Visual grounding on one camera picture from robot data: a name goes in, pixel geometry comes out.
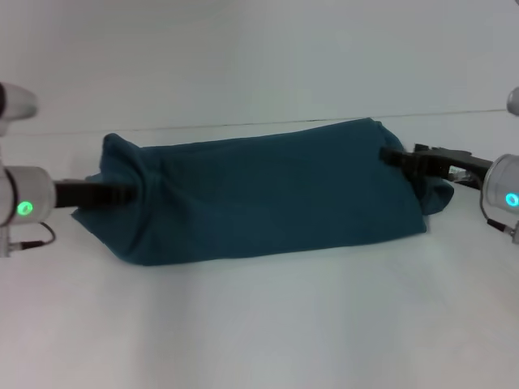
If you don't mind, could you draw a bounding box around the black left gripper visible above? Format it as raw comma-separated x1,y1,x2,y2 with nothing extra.
52,179,138,210

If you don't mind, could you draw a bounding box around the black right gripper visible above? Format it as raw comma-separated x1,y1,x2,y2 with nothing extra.
378,143,495,190

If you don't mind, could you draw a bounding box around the teal t-shirt with FREE print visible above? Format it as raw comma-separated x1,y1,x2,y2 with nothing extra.
71,117,456,267

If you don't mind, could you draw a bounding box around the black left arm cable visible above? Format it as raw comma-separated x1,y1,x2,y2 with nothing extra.
0,220,57,257

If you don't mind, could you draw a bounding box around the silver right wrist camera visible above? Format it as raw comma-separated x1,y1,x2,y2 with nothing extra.
505,86,519,117

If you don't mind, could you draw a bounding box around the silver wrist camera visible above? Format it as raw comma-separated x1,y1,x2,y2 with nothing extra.
505,86,519,117
0,82,39,137

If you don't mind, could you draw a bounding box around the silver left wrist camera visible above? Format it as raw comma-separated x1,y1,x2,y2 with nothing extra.
0,82,39,137

